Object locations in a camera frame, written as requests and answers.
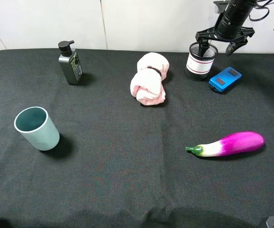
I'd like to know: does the black cable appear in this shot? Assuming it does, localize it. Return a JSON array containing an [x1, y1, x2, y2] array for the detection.
[[248, 0, 270, 22]]

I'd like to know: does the blue rectangular box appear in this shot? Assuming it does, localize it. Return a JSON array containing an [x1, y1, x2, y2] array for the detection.
[[208, 67, 242, 94]]

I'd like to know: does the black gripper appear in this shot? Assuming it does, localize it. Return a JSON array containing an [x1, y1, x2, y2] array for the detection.
[[196, 0, 255, 57]]

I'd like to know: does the black pump soap bottle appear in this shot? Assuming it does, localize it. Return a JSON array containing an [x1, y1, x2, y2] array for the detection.
[[58, 40, 83, 85]]

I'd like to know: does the black tablecloth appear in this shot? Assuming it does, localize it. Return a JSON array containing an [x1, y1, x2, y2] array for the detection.
[[0, 49, 274, 228]]

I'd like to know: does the black mesh pen holder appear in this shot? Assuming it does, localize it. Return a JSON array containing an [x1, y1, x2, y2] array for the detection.
[[185, 42, 218, 81]]

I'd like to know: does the purple toy eggplant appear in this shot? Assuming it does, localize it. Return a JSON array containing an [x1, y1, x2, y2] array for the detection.
[[185, 132, 265, 157]]

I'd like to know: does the teal ceramic cup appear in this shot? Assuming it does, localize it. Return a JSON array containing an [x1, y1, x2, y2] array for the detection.
[[14, 106, 60, 151]]

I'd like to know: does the rolled pink towel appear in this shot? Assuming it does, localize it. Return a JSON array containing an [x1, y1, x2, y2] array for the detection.
[[130, 52, 170, 106]]

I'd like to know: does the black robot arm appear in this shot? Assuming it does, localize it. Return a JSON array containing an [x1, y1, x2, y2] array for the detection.
[[196, 0, 256, 57]]

